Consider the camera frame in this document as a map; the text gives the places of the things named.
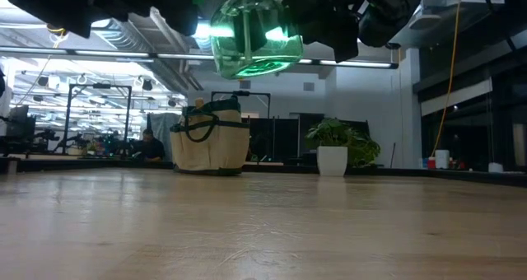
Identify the green transparent spray bottle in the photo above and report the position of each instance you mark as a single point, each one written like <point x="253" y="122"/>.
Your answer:
<point x="255" y="45"/>

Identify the beige green-trimmed gardening bag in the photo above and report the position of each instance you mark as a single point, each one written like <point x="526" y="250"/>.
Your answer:
<point x="210" y="148"/>

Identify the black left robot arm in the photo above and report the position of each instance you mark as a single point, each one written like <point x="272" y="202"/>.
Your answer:
<point x="49" y="2"/>

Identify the overhead light bar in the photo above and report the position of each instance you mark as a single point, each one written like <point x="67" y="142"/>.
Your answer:
<point x="123" y="53"/>

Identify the green leafy houseplant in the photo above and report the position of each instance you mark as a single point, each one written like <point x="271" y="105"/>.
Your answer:
<point x="354" y="142"/>

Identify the person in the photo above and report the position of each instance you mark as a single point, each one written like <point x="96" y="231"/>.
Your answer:
<point x="149" y="146"/>

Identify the white plant pot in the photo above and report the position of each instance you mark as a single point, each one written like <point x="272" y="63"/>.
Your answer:
<point x="332" y="160"/>

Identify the red cup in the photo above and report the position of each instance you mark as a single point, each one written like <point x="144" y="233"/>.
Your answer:
<point x="431" y="163"/>

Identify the white cup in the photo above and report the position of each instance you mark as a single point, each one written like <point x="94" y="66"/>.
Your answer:
<point x="442" y="159"/>

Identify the small white container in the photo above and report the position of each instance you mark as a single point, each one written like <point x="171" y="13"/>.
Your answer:
<point x="495" y="167"/>

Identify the large black background frame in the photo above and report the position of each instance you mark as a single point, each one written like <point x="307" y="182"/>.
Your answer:
<point x="99" y="86"/>

